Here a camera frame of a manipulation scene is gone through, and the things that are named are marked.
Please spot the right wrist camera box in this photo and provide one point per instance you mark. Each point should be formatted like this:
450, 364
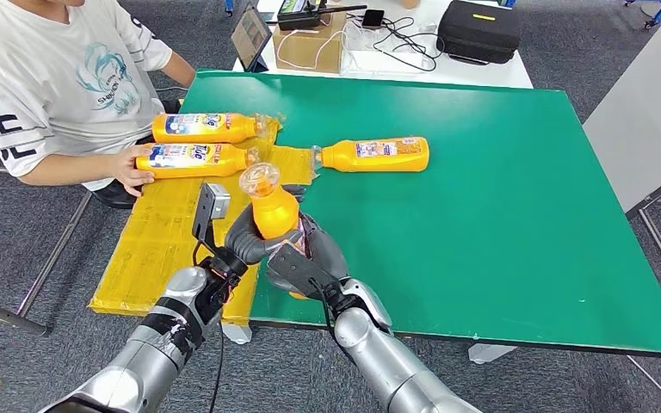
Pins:
296, 268

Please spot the black smartphone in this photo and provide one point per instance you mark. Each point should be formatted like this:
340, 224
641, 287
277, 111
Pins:
373, 19

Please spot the person's right hand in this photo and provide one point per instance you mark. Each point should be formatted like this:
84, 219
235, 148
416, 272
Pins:
125, 168

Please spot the green table board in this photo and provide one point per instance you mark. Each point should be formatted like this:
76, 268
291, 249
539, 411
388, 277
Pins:
507, 199

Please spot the person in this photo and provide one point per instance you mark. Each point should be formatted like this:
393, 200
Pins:
34, 68

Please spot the brown cardboard box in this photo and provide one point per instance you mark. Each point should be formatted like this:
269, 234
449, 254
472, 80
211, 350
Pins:
307, 52

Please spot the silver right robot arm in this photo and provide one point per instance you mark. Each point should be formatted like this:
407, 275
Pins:
387, 365

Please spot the white table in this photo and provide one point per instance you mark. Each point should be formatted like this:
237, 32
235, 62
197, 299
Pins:
479, 76

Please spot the yellow taped cardboard mat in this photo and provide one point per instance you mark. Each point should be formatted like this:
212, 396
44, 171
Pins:
154, 239

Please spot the clear plastic box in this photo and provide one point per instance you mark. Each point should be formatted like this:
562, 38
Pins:
365, 61

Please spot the tablet on stand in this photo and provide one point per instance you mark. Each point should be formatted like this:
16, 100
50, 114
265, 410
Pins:
250, 37

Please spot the orange detergent bottle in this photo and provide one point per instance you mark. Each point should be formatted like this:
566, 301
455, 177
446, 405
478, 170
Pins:
239, 128
273, 214
228, 162
342, 157

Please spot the black radio device with antenna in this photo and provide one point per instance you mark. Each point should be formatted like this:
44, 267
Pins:
301, 20

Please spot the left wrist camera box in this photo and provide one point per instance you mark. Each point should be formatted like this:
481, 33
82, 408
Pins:
211, 208

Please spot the brown cup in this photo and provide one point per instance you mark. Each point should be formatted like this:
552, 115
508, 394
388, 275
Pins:
410, 3

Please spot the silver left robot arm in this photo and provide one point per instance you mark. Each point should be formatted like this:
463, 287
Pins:
136, 365

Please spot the person's right forearm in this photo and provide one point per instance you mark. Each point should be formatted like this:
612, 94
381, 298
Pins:
68, 170

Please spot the black carrying case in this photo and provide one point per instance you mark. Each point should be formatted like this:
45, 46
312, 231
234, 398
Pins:
479, 32

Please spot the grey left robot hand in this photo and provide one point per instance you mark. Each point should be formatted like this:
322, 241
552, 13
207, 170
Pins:
242, 239

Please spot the white table foot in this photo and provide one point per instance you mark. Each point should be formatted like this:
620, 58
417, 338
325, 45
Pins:
490, 353
233, 333

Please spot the person's left forearm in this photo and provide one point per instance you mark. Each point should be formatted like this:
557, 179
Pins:
181, 68

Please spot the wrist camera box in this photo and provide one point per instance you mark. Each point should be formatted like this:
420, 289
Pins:
211, 208
296, 268

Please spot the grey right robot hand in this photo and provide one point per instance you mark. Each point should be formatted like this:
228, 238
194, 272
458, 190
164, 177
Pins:
327, 251

